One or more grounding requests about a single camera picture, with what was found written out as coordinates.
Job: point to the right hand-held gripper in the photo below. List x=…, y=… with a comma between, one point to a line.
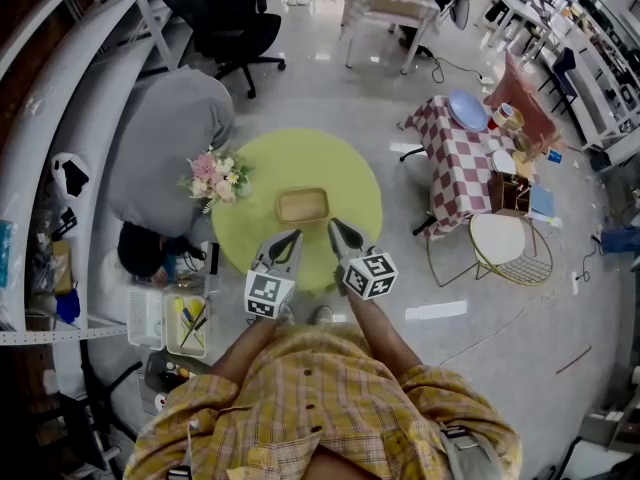
x=370, y=275

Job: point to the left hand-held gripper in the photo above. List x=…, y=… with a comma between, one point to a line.
x=262, y=293

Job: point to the beige rectangular tray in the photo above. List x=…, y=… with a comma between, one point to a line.
x=302, y=205

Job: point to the person's right forearm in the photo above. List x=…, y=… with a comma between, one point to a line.
x=385, y=333

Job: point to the person's left forearm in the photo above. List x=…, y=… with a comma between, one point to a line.
x=247, y=350

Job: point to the grey plastic tray with items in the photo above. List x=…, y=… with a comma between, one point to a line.
x=170, y=370

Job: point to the person's right white shoe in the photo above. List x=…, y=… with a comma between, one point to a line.
x=322, y=314

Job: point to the white vase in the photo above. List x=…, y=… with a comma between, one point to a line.
x=243, y=189

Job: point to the green round table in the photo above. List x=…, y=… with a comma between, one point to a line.
x=310, y=158

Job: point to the pink and white flower bouquet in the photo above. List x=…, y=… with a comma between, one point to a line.
x=215, y=178

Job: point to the cream box of utensils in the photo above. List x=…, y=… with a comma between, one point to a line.
x=186, y=325

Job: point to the red checkered cloth table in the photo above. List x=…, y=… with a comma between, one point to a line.
x=455, y=173

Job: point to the white perforated box lid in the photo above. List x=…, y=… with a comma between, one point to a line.
x=145, y=318

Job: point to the yellow plaid shirt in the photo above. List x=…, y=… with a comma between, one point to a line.
x=310, y=413

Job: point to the brown wooden box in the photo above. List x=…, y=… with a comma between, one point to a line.
x=507, y=193

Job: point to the blue plate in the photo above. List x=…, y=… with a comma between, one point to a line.
x=467, y=110

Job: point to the red and white round disc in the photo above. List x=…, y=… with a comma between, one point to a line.
x=160, y=403

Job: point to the blue notebook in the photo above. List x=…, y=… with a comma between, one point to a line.
x=541, y=202

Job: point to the black and white soccer ball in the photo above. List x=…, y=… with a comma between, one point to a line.
x=71, y=175

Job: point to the white power strip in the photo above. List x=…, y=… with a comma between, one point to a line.
x=575, y=283

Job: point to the pink cloth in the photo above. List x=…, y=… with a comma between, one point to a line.
x=525, y=98

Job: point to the black office chair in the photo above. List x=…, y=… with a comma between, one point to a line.
x=235, y=23

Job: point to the red floor strip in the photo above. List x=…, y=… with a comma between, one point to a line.
x=574, y=359

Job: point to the black monitor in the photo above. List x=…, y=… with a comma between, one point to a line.
x=82, y=433

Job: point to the white shelf unit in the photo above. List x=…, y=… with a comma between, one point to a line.
x=45, y=118

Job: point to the white round gold-frame chair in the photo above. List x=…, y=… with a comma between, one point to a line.
x=497, y=240

